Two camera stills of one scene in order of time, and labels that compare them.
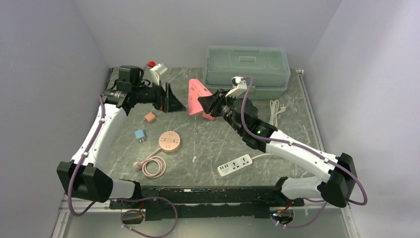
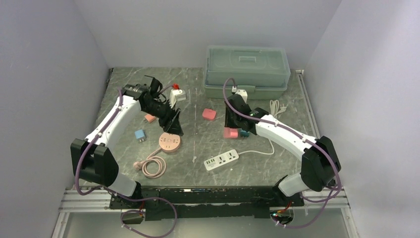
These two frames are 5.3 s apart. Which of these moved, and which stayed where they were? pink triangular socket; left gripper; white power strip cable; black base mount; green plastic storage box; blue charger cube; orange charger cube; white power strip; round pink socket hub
Moved: pink triangular socket; left gripper; white power strip; white power strip cable
Stayed: green plastic storage box; black base mount; blue charger cube; round pink socket hub; orange charger cube
